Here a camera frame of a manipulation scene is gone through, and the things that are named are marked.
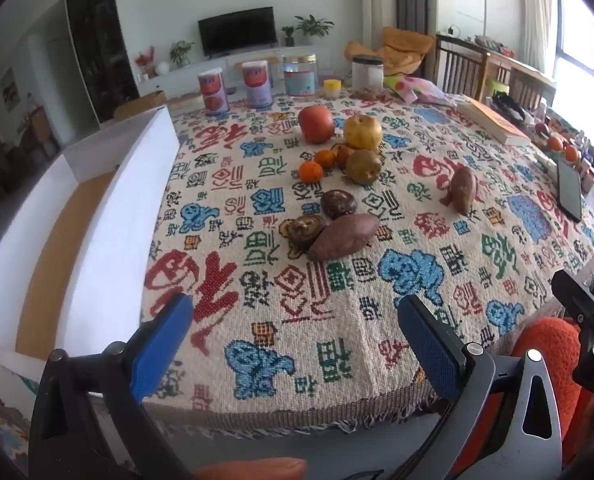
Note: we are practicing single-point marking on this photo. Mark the dark glass cabinet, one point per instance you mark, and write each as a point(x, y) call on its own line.
point(102, 45)

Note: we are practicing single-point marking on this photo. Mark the brown shiitake mushroom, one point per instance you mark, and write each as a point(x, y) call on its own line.
point(304, 230)
point(338, 204)

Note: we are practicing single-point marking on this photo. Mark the small potted plant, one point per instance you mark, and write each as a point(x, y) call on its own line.
point(288, 36)

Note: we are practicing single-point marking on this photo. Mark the clear container black lid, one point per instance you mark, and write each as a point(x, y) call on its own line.
point(367, 75)

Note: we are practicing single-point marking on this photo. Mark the long sweet potato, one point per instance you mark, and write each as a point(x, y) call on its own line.
point(344, 237)

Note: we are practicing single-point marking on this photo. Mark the book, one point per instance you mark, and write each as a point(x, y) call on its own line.
point(492, 121)

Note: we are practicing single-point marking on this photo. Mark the printed woven tablecloth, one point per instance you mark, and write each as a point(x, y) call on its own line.
point(327, 360)

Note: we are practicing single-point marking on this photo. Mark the window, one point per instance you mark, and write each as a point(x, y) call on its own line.
point(587, 45)

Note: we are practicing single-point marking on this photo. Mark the green-brown pear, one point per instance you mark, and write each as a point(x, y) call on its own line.
point(363, 166)

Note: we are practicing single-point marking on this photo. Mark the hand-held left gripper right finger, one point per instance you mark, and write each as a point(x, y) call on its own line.
point(429, 355)

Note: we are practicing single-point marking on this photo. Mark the pink snack bag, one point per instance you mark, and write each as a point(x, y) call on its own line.
point(417, 91)

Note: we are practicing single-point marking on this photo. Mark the person's orange fuzzy clothing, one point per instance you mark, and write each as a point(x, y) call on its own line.
point(547, 340)

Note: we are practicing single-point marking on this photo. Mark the white sheer curtain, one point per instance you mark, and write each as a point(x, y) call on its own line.
point(537, 5)

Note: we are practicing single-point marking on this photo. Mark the beige curtain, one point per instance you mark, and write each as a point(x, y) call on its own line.
point(377, 0)

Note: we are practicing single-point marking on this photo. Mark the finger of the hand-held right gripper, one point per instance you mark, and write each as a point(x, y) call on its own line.
point(577, 300)

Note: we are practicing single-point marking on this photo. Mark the tangerine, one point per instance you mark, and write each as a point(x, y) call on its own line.
point(326, 158)
point(310, 171)

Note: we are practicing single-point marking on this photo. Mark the black television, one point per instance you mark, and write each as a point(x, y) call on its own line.
point(237, 30)

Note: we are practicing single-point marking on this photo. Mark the clear jar blue label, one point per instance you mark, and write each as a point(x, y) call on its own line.
point(299, 77)

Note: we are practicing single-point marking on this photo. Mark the white cardboard box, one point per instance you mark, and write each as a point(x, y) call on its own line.
point(102, 260)

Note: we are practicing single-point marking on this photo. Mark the orange cushion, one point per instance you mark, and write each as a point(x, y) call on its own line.
point(402, 50)

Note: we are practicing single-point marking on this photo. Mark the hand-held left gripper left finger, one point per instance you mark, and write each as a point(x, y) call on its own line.
point(162, 345)

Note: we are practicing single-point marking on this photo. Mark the brown cardboard box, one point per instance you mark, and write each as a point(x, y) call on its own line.
point(137, 105)

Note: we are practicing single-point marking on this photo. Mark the right red-label can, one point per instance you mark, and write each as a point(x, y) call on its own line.
point(257, 85)

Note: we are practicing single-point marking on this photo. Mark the framed wall picture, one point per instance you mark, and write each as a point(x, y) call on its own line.
point(9, 89)

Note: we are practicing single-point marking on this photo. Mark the orange label can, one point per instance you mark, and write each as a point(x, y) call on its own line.
point(213, 91)

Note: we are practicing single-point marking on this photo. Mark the white tv cabinet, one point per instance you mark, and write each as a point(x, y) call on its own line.
point(187, 77)

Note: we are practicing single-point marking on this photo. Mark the pile of nuts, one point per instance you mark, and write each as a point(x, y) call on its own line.
point(369, 93)

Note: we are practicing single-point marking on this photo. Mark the black smartphone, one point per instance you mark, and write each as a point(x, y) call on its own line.
point(569, 190)

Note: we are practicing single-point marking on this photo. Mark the white round lamp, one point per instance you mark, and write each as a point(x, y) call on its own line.
point(162, 67)

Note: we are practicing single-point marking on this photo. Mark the bushy potted plant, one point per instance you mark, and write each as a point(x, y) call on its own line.
point(182, 52)

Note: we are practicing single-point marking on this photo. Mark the short sweet potato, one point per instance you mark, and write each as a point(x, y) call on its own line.
point(462, 190)

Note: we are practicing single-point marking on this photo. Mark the yellow pear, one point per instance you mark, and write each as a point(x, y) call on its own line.
point(363, 132)

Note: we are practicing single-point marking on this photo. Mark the wooden chair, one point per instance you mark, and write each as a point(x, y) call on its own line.
point(457, 67)

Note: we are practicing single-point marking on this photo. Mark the red apple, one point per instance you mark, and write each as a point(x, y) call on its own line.
point(316, 125)

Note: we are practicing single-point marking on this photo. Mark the red flower arrangement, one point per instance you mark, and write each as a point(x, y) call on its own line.
point(146, 57)

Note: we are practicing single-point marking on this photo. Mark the person's left hand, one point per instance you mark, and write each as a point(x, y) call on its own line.
point(262, 469)

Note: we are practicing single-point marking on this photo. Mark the large leafy potted plant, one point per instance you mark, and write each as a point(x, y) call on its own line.
point(314, 26)

